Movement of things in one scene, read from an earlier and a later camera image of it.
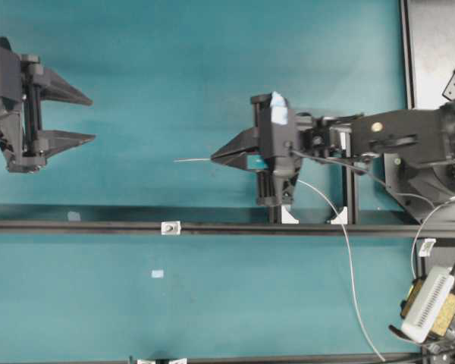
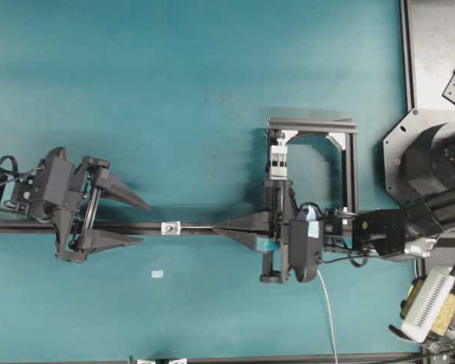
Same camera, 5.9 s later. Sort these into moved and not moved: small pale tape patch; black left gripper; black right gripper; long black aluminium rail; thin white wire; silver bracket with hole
Moved: black right gripper; black left gripper; thin white wire
Not moved: small pale tape patch; silver bracket with hole; long black aluminium rail
